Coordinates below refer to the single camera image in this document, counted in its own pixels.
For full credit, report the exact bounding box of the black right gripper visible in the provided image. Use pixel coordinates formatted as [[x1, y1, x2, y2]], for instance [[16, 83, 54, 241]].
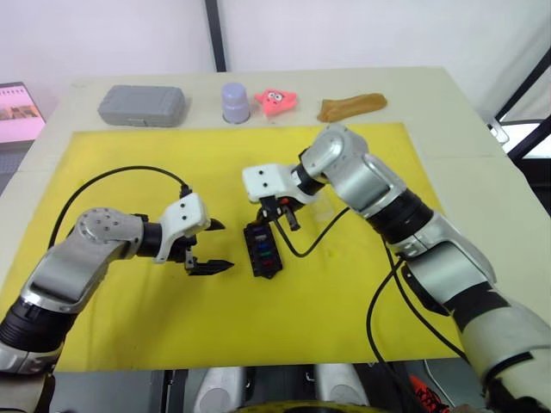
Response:
[[256, 195, 301, 232]]

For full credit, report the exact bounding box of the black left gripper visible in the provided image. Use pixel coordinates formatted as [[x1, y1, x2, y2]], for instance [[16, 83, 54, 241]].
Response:
[[165, 218, 236, 277]]

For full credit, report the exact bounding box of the black fuse box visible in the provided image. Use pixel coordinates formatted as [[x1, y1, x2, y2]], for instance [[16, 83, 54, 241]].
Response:
[[242, 220, 284, 280]]

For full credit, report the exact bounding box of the yellow foam mat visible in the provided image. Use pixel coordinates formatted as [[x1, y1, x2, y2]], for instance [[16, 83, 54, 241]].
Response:
[[54, 121, 465, 373]]

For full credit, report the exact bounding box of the pink star toy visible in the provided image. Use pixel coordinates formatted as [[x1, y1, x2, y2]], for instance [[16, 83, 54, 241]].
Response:
[[253, 88, 300, 120]]

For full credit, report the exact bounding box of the lavender plastic cup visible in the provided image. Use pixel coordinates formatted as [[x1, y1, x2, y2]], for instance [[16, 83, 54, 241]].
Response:
[[220, 82, 251, 126]]

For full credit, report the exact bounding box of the brown soft pouch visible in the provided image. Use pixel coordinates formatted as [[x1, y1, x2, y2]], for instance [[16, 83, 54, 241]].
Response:
[[317, 92, 388, 123]]

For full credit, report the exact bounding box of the silver robot leg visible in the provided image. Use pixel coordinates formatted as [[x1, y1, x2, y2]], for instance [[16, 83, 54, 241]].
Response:
[[316, 363, 372, 408], [192, 365, 247, 413]]

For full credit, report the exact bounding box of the grey plastic tool case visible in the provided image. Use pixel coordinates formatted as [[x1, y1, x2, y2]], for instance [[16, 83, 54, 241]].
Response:
[[97, 84, 189, 128]]

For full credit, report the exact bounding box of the yellow black round base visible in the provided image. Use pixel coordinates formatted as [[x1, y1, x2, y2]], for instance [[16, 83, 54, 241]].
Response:
[[232, 399, 374, 413]]

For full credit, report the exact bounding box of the black vertical pole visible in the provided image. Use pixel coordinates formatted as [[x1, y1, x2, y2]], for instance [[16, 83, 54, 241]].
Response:
[[203, 0, 228, 73]]

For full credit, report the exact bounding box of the orange black shoe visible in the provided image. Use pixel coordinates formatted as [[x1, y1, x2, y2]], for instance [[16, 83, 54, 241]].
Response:
[[407, 373, 452, 413]]

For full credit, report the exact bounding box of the small white clip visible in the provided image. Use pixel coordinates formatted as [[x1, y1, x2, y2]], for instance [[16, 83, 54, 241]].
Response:
[[487, 121, 511, 145]]

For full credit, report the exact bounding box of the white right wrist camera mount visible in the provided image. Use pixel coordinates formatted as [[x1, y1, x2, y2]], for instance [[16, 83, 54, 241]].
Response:
[[241, 163, 323, 207]]

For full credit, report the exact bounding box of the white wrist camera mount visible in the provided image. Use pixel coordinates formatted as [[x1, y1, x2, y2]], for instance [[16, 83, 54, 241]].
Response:
[[241, 163, 323, 207], [153, 192, 213, 265]]

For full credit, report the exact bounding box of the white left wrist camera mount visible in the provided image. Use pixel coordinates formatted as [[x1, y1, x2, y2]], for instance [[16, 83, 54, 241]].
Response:
[[153, 192, 213, 265]]

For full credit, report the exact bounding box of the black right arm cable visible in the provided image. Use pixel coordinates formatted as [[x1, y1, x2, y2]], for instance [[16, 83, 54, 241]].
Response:
[[273, 206, 471, 413]]

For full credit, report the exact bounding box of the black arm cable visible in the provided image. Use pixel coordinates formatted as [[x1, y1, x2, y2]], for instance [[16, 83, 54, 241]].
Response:
[[273, 206, 471, 413], [48, 165, 193, 251]]

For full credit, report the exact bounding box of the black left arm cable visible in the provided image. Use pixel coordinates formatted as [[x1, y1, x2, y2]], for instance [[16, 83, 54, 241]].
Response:
[[48, 165, 193, 251]]

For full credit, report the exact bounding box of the black metal frame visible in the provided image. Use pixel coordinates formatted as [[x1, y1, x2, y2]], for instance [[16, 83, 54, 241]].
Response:
[[493, 40, 551, 161]]

